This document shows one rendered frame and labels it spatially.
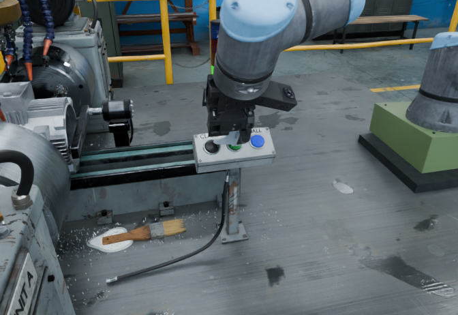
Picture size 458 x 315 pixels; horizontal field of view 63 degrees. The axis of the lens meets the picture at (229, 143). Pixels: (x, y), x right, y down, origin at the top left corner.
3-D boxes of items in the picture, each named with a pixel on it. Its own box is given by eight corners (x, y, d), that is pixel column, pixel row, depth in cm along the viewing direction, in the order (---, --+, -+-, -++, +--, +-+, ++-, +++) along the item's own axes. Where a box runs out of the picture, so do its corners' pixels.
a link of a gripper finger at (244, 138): (232, 130, 74) (238, 106, 67) (240, 129, 75) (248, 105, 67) (236, 151, 72) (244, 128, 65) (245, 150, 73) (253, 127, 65)
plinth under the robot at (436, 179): (414, 193, 108) (417, 185, 107) (358, 141, 136) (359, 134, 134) (506, 179, 115) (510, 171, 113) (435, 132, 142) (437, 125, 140)
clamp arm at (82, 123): (81, 114, 108) (69, 159, 87) (79, 105, 107) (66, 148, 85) (94, 113, 109) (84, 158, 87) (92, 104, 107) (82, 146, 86)
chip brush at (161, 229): (102, 249, 89) (101, 247, 89) (102, 235, 93) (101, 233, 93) (187, 232, 94) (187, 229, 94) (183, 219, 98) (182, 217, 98)
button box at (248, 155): (196, 174, 81) (197, 163, 76) (191, 145, 84) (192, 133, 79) (271, 164, 84) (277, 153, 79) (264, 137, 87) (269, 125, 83)
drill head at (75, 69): (2, 153, 106) (-27, 67, 93) (34, 99, 141) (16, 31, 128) (95, 144, 110) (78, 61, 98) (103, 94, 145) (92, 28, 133)
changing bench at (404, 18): (408, 43, 573) (415, 14, 552) (421, 49, 545) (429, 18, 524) (322, 48, 550) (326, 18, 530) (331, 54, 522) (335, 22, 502)
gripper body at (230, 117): (201, 106, 71) (205, 63, 61) (245, 101, 73) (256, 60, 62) (208, 140, 68) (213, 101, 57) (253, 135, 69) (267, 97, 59)
